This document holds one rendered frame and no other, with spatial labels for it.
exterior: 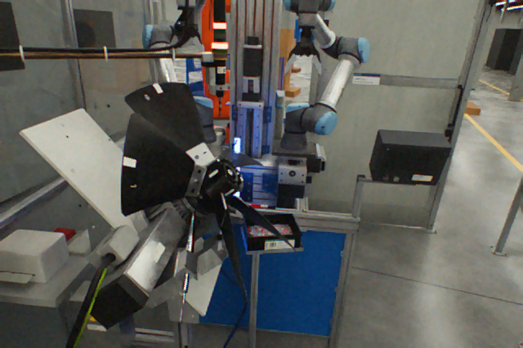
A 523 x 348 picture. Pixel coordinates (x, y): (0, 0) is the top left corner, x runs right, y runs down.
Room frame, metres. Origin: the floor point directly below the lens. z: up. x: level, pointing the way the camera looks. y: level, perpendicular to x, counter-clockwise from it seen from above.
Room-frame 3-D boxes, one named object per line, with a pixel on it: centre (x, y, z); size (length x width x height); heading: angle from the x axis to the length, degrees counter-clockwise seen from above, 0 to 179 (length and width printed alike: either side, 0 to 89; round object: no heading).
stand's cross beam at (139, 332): (0.91, 0.36, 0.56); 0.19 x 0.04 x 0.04; 85
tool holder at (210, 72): (1.03, 0.14, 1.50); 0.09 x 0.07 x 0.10; 120
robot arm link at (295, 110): (1.75, -0.18, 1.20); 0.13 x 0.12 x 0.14; 50
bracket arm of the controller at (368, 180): (1.34, -0.53, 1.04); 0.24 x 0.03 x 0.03; 85
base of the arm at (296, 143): (1.75, -0.17, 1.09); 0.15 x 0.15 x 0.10
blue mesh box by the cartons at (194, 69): (8.34, 1.15, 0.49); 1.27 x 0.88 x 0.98; 163
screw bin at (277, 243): (1.21, -0.06, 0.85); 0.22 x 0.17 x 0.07; 100
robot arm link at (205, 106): (1.79, 0.33, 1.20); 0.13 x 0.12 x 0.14; 123
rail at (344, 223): (1.38, 0.00, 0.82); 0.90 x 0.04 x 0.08; 85
